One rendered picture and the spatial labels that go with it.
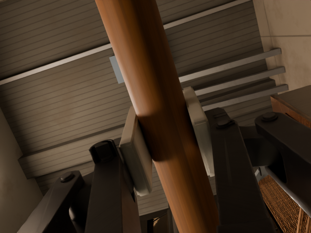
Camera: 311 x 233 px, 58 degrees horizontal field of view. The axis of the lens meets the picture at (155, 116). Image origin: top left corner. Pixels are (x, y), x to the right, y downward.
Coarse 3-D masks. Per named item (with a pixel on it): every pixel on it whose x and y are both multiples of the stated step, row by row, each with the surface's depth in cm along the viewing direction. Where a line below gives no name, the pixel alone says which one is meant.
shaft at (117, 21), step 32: (96, 0) 14; (128, 0) 13; (128, 32) 14; (160, 32) 14; (128, 64) 15; (160, 64) 14; (160, 96) 15; (160, 128) 15; (192, 128) 17; (160, 160) 16; (192, 160) 16; (192, 192) 17; (192, 224) 18
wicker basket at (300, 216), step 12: (264, 180) 186; (264, 192) 180; (276, 192) 173; (276, 204) 166; (288, 204) 162; (276, 216) 159; (288, 216) 154; (300, 216) 130; (288, 228) 149; (300, 228) 132
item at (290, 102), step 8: (304, 88) 183; (272, 96) 186; (280, 96) 184; (288, 96) 180; (296, 96) 176; (304, 96) 172; (272, 104) 189; (280, 104) 174; (288, 104) 167; (296, 104) 165; (304, 104) 162; (280, 112) 178; (288, 112) 165; (296, 112) 155; (304, 112) 153; (296, 120) 157; (304, 120) 147
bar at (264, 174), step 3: (258, 168) 113; (261, 168) 111; (264, 168) 111; (258, 171) 114; (261, 171) 112; (264, 171) 112; (255, 174) 114; (258, 174) 114; (261, 174) 112; (264, 174) 114; (267, 174) 114; (258, 177) 114; (261, 177) 115; (264, 177) 115; (258, 180) 114
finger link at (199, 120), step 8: (184, 88) 19; (192, 88) 19; (184, 96) 18; (192, 96) 17; (192, 104) 15; (200, 104) 15; (192, 112) 14; (200, 112) 14; (192, 120) 14; (200, 120) 13; (200, 128) 13; (208, 128) 13; (200, 136) 13; (208, 136) 13; (200, 144) 13; (208, 144) 13; (200, 152) 13; (208, 152) 13; (208, 160) 13; (208, 168) 14
